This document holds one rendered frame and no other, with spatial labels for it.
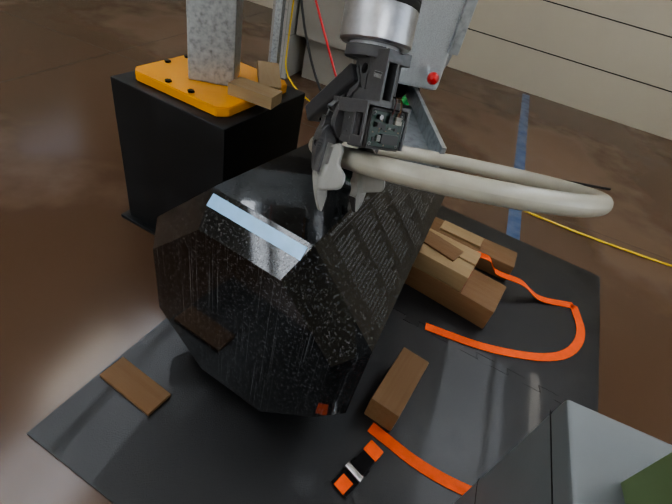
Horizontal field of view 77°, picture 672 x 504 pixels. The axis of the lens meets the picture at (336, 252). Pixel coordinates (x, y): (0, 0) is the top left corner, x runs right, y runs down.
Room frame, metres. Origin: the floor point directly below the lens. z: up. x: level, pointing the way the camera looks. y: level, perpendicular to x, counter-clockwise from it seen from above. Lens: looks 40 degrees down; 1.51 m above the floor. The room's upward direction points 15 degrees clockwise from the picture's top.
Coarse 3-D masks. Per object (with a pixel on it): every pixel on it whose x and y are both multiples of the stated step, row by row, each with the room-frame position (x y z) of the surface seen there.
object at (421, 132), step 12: (408, 96) 1.28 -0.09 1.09; (420, 96) 1.19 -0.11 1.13; (408, 108) 1.20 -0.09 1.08; (420, 108) 1.13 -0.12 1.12; (420, 120) 1.09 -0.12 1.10; (432, 120) 1.03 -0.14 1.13; (408, 132) 1.02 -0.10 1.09; (420, 132) 1.04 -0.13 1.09; (432, 132) 0.97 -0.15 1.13; (408, 144) 0.95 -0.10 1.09; (420, 144) 0.97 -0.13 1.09; (432, 144) 0.94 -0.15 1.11; (444, 144) 0.90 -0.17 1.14
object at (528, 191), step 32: (352, 160) 0.50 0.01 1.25; (384, 160) 0.48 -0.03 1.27; (416, 160) 0.87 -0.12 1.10; (448, 160) 0.87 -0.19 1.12; (480, 160) 0.87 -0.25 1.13; (448, 192) 0.44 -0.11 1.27; (480, 192) 0.44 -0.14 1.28; (512, 192) 0.45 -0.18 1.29; (544, 192) 0.46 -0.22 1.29; (576, 192) 0.67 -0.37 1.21
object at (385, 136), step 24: (360, 48) 0.53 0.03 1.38; (384, 48) 0.52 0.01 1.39; (360, 72) 0.54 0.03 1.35; (384, 72) 0.51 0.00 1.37; (336, 96) 0.54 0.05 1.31; (360, 96) 0.53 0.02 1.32; (384, 96) 0.52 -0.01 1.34; (336, 120) 0.51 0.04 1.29; (360, 120) 0.50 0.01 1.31; (384, 120) 0.50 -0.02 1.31; (408, 120) 0.52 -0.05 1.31; (360, 144) 0.47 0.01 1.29; (384, 144) 0.49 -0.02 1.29
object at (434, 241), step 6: (432, 234) 1.82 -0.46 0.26; (426, 240) 1.75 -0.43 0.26; (432, 240) 1.77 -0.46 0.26; (438, 240) 1.78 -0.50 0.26; (444, 240) 1.80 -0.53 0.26; (432, 246) 1.72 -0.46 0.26; (438, 246) 1.73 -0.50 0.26; (444, 246) 1.74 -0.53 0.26; (450, 246) 1.76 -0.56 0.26; (438, 252) 1.70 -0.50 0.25; (444, 252) 1.70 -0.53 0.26; (450, 252) 1.71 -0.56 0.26; (456, 252) 1.72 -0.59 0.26; (462, 252) 1.74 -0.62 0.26; (450, 258) 1.66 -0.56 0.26; (456, 258) 1.68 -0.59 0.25
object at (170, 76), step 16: (160, 64) 1.78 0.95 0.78; (176, 64) 1.83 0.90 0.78; (240, 64) 2.03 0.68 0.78; (144, 80) 1.64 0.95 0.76; (160, 80) 1.62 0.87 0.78; (176, 80) 1.66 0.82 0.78; (192, 80) 1.71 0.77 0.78; (256, 80) 1.89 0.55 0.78; (176, 96) 1.58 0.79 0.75; (192, 96) 1.56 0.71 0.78; (208, 96) 1.60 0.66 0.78; (224, 96) 1.63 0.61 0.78; (208, 112) 1.53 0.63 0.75; (224, 112) 1.53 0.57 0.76
